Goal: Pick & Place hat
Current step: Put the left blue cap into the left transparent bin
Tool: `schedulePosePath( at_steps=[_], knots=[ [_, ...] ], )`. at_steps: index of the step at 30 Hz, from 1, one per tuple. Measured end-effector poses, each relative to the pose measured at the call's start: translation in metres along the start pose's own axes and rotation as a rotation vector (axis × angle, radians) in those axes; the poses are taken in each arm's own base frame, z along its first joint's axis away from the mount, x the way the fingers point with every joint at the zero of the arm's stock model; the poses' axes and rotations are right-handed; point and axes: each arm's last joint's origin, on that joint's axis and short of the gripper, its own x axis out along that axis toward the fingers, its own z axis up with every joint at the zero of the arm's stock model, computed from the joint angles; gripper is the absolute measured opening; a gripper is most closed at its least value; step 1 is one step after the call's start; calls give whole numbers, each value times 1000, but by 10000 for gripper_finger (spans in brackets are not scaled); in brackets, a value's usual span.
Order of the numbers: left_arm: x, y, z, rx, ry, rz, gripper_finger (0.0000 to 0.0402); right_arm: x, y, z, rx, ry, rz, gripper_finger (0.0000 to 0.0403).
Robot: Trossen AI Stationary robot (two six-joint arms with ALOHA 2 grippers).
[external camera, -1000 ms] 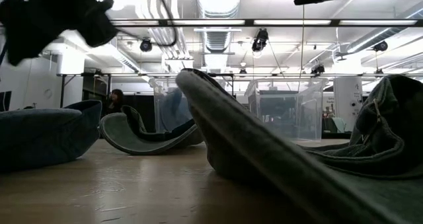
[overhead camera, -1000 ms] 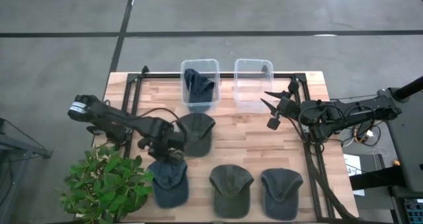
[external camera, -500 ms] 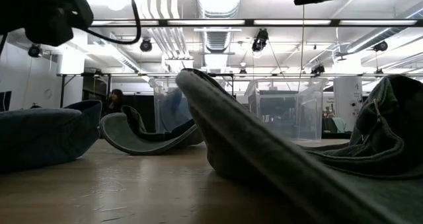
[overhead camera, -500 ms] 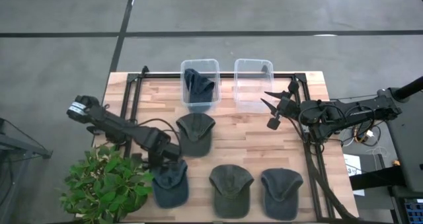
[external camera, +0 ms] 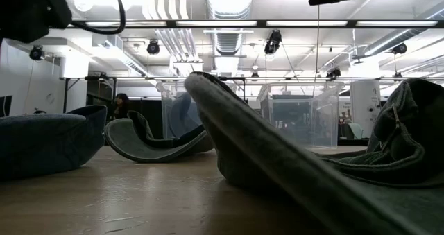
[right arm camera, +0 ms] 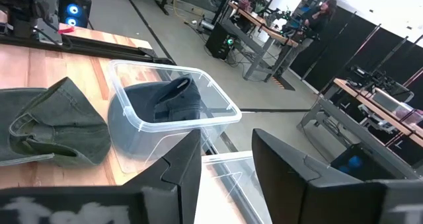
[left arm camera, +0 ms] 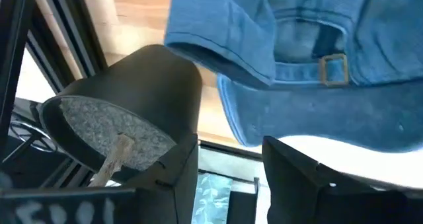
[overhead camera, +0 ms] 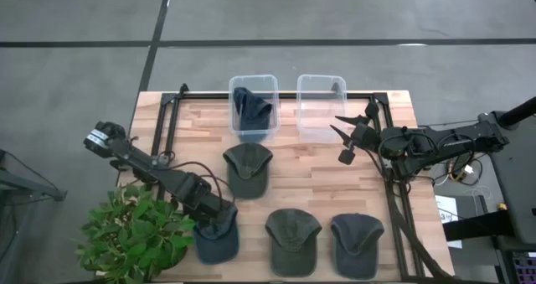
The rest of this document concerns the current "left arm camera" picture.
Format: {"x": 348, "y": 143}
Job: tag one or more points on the potted green plant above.
{"x": 148, "y": 85}

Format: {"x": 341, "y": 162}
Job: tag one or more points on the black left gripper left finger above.
{"x": 165, "y": 184}

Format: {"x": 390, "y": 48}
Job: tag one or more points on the light blue patterned cloth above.
{"x": 211, "y": 197}

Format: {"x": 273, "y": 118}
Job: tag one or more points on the blue denim cap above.
{"x": 330, "y": 118}

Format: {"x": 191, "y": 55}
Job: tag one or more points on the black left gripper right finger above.
{"x": 291, "y": 184}

